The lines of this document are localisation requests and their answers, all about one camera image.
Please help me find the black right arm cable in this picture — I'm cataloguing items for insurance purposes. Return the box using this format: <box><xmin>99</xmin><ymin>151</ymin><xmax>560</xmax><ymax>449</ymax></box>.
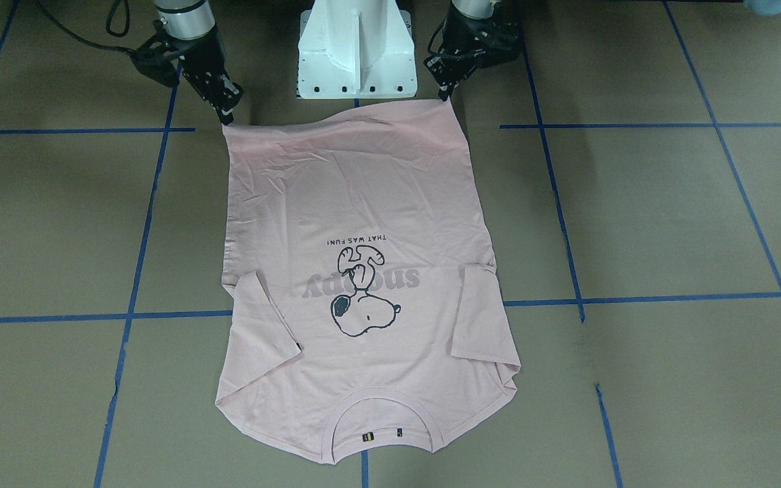
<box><xmin>35</xmin><ymin>0</ymin><xmax>161</xmax><ymax>54</ymax></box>

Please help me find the pink Snoopy t-shirt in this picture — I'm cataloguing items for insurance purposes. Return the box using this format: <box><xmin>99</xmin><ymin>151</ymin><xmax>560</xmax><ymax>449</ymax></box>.
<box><xmin>215</xmin><ymin>100</ymin><xmax>521</xmax><ymax>464</ymax></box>

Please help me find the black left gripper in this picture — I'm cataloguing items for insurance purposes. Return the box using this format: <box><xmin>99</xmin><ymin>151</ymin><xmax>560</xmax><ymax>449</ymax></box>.
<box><xmin>424</xmin><ymin>7</ymin><xmax>523</xmax><ymax>102</ymax></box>

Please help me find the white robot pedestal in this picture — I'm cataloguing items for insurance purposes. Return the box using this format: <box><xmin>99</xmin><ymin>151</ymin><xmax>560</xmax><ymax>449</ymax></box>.
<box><xmin>296</xmin><ymin>1</ymin><xmax>418</xmax><ymax>100</ymax></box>

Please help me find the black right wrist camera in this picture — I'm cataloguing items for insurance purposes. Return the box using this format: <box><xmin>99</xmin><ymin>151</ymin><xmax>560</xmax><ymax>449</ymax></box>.
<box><xmin>128</xmin><ymin>20</ymin><xmax>179</xmax><ymax>87</ymax></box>

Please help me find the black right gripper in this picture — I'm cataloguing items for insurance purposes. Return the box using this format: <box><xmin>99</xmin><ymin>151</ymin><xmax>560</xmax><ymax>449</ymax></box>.
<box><xmin>174</xmin><ymin>30</ymin><xmax>243</xmax><ymax>125</ymax></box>

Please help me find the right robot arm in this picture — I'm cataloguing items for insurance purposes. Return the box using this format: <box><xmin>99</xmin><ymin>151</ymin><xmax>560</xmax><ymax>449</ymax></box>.
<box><xmin>154</xmin><ymin>1</ymin><xmax>243</xmax><ymax>125</ymax></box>

